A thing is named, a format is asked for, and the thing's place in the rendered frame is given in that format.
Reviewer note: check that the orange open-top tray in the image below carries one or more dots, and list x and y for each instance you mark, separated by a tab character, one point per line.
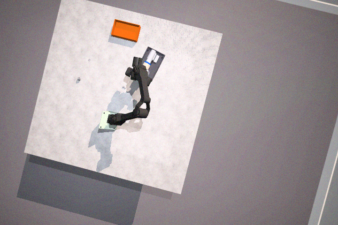
125	30

